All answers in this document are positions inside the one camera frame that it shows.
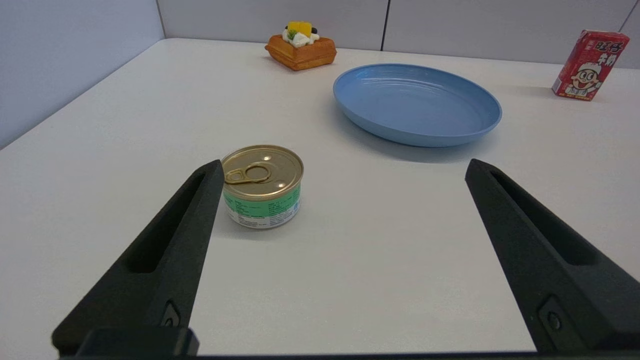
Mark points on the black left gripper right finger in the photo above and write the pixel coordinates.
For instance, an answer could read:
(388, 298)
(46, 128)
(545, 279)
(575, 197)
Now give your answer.
(545, 280)

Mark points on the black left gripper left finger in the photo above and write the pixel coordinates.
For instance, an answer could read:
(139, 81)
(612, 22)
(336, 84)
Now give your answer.
(160, 270)

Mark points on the red cartoon milk carton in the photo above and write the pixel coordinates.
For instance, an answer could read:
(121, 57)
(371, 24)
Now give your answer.
(590, 65)

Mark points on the gold lid green label can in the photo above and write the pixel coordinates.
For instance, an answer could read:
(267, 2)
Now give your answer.
(262, 186)

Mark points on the orange toy waffle with fruit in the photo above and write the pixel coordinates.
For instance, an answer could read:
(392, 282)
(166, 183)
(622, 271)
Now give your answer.
(301, 51)

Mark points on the blue oval plate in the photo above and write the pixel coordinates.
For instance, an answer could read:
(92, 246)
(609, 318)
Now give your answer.
(417, 104)

